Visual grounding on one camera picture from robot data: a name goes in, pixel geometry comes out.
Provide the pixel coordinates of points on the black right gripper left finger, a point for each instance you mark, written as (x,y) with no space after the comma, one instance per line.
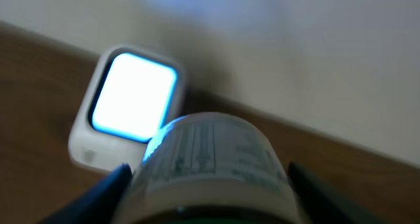
(98,204)

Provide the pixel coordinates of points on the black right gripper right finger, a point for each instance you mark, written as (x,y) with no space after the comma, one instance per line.
(322,203)

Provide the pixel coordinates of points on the green lid jar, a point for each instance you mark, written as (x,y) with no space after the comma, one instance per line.
(209,167)

